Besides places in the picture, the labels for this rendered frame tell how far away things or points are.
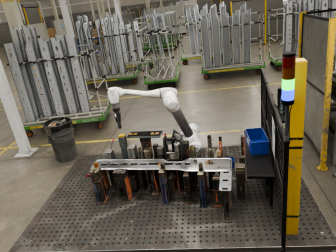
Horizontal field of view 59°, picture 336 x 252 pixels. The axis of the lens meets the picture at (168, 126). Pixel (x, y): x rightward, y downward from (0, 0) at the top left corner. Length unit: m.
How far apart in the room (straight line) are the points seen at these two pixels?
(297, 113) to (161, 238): 1.39
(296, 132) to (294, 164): 0.24
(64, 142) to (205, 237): 3.59
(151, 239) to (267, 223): 0.93
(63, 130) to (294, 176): 4.05
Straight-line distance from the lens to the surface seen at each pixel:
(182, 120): 3.05
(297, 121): 2.03
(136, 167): 2.87
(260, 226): 2.57
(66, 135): 5.45
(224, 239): 2.46
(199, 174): 2.55
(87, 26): 10.30
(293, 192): 2.30
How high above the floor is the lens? 2.42
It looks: 23 degrees down
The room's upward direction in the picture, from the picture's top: 8 degrees counter-clockwise
